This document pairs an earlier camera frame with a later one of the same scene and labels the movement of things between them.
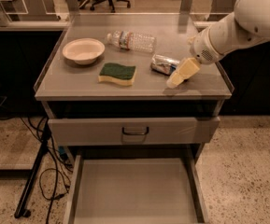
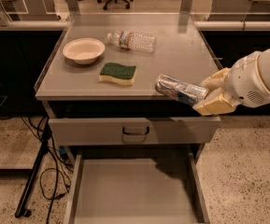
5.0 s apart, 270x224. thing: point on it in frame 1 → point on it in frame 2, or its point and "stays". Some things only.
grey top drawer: (136, 132) stays
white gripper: (202, 49) → (246, 79)
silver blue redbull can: (163, 64) → (187, 92)
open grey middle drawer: (135, 189) stays
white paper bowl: (83, 50) stays
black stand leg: (21, 211) stays
